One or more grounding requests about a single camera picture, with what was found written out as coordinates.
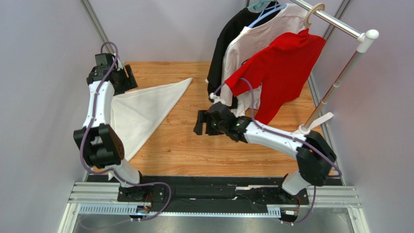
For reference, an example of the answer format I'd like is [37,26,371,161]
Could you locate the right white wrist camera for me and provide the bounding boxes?
[209,93,222,102]

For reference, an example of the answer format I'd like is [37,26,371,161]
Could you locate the wooden hanger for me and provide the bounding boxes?
[304,2,326,29]

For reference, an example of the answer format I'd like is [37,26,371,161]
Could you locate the red t-shirt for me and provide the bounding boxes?
[225,29,326,124]

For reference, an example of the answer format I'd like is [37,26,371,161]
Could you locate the blue hanger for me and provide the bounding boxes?
[248,4,287,28]

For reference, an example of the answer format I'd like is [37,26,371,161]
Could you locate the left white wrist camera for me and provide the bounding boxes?
[115,58,124,71]

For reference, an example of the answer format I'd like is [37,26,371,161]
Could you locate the white flower print t-shirt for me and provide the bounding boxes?
[218,3,308,117]

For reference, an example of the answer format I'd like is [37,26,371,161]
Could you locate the teal hanger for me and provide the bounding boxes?
[246,0,278,13]

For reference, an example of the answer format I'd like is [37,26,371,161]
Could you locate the metal clothes rack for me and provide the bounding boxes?
[293,0,380,135]

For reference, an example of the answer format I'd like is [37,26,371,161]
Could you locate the black t-shirt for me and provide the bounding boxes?
[207,4,294,94]

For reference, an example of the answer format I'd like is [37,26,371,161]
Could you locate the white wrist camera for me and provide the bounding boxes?
[209,93,222,102]
[115,58,124,71]

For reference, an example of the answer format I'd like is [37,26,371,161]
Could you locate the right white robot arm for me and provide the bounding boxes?
[193,102,337,195]

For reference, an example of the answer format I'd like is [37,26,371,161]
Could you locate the white cloth napkin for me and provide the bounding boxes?
[110,78,193,161]

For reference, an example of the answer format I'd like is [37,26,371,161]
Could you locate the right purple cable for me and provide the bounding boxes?
[213,77,343,225]

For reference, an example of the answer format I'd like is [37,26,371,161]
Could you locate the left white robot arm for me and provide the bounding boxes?
[73,52,141,188]

